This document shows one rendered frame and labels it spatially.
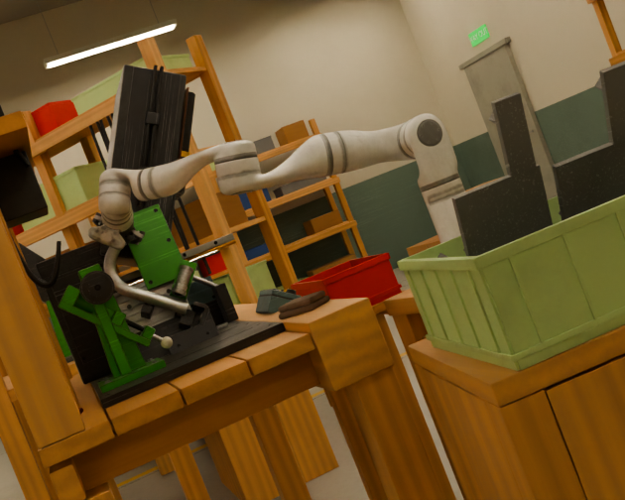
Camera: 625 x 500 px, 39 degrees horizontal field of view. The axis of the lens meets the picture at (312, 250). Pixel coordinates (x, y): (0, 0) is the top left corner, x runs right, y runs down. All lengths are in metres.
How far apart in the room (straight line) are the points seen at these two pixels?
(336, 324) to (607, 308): 0.65
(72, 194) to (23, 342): 3.84
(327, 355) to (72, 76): 9.95
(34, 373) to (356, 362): 0.62
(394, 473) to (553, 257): 0.73
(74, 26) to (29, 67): 0.77
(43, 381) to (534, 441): 0.89
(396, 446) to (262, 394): 0.29
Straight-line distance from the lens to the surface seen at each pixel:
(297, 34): 12.19
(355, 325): 1.81
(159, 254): 2.36
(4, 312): 1.72
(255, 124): 11.73
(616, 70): 1.41
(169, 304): 2.29
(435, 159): 1.97
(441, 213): 1.97
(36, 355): 1.72
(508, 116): 1.38
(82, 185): 5.48
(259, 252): 10.94
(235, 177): 1.85
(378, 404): 1.84
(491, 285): 1.26
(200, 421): 1.83
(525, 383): 1.29
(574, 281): 1.31
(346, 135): 1.93
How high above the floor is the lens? 1.10
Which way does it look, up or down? 2 degrees down
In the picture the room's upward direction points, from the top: 21 degrees counter-clockwise
